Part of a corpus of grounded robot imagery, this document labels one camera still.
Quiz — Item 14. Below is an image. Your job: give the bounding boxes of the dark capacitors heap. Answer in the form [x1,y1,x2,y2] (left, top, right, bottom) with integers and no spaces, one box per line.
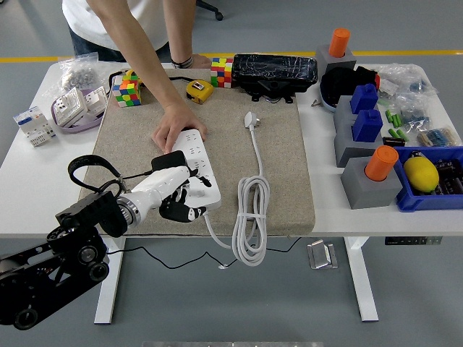
[432,158,463,196]

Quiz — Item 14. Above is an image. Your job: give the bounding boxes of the white power strip cable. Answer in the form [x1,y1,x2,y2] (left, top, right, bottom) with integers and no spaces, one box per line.
[202,111,271,267]

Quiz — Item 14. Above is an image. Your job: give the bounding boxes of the clear bag of resistors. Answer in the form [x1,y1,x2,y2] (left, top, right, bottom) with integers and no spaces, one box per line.
[415,124,459,149]

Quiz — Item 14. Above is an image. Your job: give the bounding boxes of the black cloth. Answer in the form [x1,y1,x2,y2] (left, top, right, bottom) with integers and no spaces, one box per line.
[320,66,380,109]

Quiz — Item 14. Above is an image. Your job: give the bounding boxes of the white switch panel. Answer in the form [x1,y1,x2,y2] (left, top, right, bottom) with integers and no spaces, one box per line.
[83,88,109,119]

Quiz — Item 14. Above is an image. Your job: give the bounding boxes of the thin black cable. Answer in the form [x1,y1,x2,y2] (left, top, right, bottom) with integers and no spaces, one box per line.
[267,236,304,253]

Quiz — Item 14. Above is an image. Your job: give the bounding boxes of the colourful puzzle cube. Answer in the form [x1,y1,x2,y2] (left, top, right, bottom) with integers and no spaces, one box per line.
[210,56,234,89]
[111,70,143,108]

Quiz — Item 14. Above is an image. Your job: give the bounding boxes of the clear bag blue components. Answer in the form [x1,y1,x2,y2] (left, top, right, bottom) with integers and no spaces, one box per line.
[396,92,435,127]

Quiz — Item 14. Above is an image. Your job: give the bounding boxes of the black office chair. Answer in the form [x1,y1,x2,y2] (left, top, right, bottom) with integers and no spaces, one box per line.
[195,0,224,22]

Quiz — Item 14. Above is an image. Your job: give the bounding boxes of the blue block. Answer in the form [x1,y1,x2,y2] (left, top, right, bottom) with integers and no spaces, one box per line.
[349,83,380,115]
[351,109,383,143]

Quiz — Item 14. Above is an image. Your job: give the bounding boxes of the yellow lemon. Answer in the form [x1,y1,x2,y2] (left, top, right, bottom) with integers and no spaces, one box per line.
[403,155,440,193]

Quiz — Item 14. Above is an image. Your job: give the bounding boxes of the person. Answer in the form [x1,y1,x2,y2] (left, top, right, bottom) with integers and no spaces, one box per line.
[61,0,198,62]

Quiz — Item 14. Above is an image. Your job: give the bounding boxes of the purple basket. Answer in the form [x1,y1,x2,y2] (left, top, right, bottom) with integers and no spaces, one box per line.
[49,86,109,135]

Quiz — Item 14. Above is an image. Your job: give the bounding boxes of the thin black adapter cord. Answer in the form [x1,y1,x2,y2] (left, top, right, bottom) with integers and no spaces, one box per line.
[106,166,232,270]

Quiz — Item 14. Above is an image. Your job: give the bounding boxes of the orange cylinder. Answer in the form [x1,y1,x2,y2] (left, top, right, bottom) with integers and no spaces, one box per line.
[328,27,351,58]
[364,145,399,183]

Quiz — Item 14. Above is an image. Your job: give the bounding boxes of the grey-brown mat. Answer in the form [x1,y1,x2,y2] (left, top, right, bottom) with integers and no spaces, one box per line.
[77,67,315,238]

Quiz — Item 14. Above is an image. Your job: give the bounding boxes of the grey block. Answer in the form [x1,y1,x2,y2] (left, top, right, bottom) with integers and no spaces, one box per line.
[315,45,357,73]
[333,121,385,168]
[340,158,404,210]
[332,95,362,127]

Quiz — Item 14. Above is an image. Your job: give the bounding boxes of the black plug adapter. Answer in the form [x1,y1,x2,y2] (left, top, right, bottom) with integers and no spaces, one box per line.
[150,150,189,174]

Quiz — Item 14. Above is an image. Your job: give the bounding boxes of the white circuit breaker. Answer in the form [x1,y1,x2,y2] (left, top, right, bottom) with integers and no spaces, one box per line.
[12,106,57,148]

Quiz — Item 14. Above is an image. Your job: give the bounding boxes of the person's right hand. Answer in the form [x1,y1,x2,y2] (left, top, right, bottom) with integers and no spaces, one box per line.
[150,103,209,155]

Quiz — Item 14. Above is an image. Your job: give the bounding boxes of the silver metal bracket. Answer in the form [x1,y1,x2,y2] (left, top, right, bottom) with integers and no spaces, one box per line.
[306,239,339,270]

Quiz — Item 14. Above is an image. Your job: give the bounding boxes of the white table leg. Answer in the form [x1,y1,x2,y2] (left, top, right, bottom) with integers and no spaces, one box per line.
[343,237,380,322]
[93,238,126,325]

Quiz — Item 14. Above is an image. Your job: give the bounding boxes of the clear bag of screws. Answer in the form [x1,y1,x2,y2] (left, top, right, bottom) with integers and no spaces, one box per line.
[54,52,122,95]

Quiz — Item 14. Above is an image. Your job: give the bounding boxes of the person's left hand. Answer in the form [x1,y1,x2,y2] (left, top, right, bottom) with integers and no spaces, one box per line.
[188,53,213,69]

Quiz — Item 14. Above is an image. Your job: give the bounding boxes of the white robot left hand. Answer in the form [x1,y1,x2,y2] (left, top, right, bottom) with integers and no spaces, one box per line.
[130,166,213,223]

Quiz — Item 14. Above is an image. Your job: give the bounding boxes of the black wrapped device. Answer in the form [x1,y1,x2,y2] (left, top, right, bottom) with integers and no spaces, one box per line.
[231,53,318,104]

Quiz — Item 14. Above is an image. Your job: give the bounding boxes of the table control panel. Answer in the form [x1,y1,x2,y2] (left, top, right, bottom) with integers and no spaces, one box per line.
[384,236,443,246]

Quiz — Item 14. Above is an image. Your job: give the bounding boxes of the light blue bowl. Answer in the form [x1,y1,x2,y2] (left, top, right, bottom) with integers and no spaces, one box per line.
[319,81,343,114]

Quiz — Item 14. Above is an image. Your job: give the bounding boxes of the white power strip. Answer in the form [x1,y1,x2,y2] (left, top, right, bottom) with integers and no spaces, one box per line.
[170,129,222,211]

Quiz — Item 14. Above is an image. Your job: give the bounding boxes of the clear bag of connectors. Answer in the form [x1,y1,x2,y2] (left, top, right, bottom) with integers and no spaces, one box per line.
[378,63,441,97]

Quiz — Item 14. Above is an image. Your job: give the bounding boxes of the blue plastic bin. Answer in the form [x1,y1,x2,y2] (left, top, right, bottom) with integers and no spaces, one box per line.
[392,145,463,213]

